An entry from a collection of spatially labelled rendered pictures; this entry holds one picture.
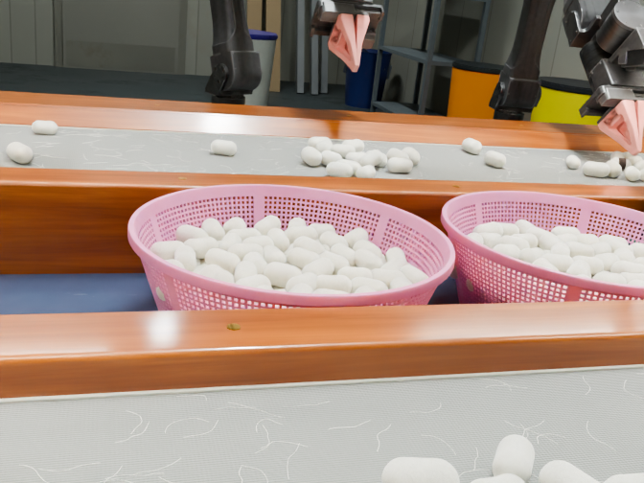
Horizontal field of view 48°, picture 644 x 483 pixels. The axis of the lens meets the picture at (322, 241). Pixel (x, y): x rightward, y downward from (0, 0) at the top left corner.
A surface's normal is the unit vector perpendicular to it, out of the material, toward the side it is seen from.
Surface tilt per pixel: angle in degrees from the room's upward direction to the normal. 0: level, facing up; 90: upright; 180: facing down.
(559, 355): 90
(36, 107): 45
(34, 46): 90
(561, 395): 0
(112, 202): 90
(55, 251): 90
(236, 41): 73
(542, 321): 0
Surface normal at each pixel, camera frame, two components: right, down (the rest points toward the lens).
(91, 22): 0.29, 0.35
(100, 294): 0.11, -0.94
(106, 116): 0.26, -0.41
